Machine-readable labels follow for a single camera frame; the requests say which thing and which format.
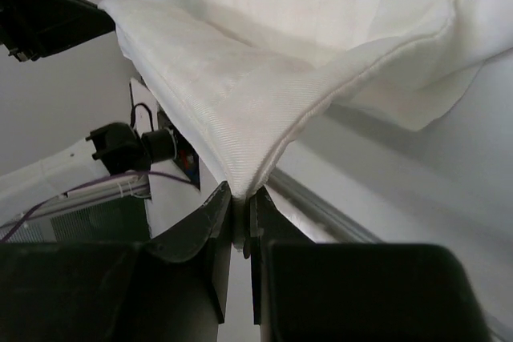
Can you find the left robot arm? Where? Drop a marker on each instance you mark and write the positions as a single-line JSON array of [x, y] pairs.
[[106, 153]]

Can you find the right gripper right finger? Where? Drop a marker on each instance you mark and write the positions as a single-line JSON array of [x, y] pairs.
[[307, 291]]

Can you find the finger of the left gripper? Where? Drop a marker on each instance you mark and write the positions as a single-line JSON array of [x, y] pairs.
[[34, 29]]

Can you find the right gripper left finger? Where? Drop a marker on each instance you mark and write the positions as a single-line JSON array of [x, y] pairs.
[[171, 288]]

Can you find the white pleated skirt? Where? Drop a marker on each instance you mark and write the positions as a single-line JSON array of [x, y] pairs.
[[396, 112]]

